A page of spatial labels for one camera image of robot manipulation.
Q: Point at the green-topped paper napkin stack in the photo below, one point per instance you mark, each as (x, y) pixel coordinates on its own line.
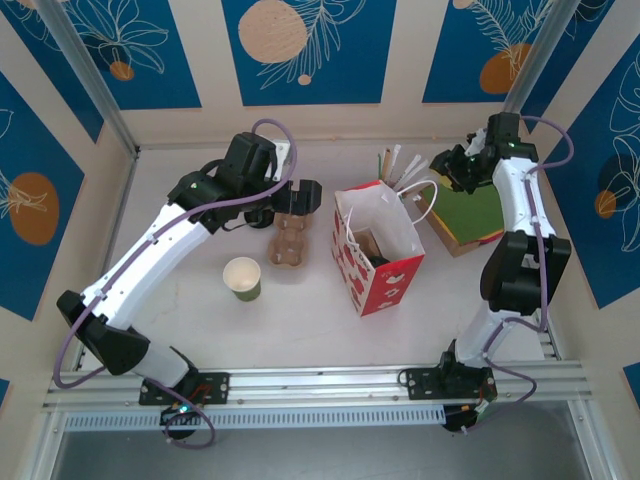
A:
(470, 215)

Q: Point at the brown pulp cup carrier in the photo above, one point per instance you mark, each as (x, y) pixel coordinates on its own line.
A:
(290, 245)
(365, 242)

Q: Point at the green paper cup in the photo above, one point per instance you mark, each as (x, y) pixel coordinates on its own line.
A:
(242, 277)

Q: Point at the red white paper bag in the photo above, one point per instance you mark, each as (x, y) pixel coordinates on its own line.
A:
(395, 285)

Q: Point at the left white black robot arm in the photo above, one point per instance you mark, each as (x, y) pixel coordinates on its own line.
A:
(150, 260)

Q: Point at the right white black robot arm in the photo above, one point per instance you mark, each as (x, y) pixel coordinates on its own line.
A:
(520, 200)

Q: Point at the wooden stirrer stick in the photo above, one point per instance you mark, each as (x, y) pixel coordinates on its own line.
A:
(386, 160)

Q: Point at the green brown napkin stack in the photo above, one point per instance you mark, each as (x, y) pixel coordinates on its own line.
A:
(452, 246)

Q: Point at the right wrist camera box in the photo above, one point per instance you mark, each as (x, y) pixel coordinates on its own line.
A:
(476, 142)

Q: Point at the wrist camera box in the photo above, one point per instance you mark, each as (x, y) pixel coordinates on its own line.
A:
(282, 160)
(476, 142)

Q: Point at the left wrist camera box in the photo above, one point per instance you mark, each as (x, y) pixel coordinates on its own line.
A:
(282, 160)

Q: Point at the aluminium frame post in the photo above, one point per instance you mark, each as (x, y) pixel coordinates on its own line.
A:
(531, 75)
(92, 75)

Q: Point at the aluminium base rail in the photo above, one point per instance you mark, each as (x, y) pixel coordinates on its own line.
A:
(320, 385)

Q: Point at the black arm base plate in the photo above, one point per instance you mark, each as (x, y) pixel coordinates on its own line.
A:
(217, 387)
(420, 385)

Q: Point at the aluminium frame leg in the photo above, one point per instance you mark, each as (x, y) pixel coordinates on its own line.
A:
(45, 450)
(592, 445)

